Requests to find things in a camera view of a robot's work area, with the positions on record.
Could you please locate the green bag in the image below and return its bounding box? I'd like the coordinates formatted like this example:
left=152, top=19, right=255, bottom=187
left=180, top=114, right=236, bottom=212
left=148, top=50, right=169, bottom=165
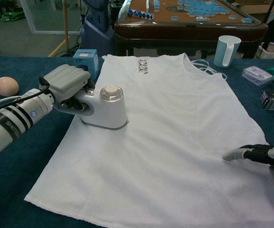
left=0, top=11, right=25, bottom=23

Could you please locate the beige egg-shaped ball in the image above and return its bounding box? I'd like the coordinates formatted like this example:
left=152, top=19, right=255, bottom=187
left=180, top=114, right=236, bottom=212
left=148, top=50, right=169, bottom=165
left=0, top=76, right=19, bottom=97

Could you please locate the wooden pole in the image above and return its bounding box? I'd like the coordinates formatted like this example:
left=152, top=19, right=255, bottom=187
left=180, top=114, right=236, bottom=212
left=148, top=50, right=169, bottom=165
left=63, top=0, right=70, bottom=49

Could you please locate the blue speaker carton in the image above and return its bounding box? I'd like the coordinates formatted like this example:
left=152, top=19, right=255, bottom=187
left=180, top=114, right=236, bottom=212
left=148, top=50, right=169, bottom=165
left=73, top=49, right=99, bottom=79

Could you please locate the glass partition with metal frame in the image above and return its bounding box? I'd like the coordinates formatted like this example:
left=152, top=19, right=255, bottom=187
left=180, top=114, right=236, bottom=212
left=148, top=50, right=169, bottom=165
left=20, top=0, right=82, bottom=34

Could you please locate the blue white snake puzzle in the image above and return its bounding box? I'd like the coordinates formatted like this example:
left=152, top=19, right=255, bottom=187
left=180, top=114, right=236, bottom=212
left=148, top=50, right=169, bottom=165
left=127, top=9, right=154, bottom=20

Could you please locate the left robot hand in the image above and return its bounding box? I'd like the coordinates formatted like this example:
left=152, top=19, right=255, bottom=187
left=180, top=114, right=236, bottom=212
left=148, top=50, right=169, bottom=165
left=41, top=64, right=96, bottom=111

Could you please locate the white handheld garment steamer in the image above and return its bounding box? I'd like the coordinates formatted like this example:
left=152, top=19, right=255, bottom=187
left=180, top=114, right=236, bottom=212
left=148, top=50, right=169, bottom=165
left=53, top=85, right=130, bottom=131

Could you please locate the clear plastic case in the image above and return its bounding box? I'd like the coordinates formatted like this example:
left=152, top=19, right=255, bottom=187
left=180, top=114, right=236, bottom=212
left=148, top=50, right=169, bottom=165
left=241, top=66, right=274, bottom=86

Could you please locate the brown wooden mahjong table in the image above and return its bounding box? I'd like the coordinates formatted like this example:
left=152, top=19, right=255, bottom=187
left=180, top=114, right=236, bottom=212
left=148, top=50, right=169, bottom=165
left=114, top=0, right=269, bottom=59

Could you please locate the light blue white mug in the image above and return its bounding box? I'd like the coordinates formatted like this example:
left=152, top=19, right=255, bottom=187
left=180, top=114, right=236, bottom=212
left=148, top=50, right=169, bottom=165
left=213, top=35, right=242, bottom=68

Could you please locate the white sleeveless shirt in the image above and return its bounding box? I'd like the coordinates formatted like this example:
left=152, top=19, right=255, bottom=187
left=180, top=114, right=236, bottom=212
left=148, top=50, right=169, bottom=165
left=24, top=53, right=274, bottom=228

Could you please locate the blue machine base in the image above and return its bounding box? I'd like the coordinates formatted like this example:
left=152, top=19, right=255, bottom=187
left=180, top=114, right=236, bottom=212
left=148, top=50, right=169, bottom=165
left=79, top=0, right=115, bottom=57

